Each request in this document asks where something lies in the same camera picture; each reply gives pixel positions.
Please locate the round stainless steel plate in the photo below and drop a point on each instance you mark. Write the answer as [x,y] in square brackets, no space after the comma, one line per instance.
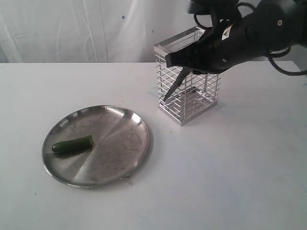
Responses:
[121,140]

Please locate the wire metal utensil holder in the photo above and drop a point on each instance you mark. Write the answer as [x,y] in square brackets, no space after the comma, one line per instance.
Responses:
[197,93]

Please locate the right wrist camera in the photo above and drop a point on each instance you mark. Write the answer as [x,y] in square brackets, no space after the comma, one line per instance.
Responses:
[217,9]

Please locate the green cucumber piece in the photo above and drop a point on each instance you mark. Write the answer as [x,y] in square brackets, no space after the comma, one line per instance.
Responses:
[73,144]

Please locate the black handled serrated knife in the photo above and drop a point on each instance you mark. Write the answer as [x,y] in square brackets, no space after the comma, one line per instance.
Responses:
[182,75]

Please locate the white backdrop curtain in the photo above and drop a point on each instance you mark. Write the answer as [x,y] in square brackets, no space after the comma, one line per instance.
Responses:
[88,30]

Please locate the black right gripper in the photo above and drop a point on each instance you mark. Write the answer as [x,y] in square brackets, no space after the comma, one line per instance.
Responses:
[229,45]

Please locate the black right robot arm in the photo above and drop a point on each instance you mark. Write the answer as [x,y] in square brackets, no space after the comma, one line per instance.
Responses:
[278,23]

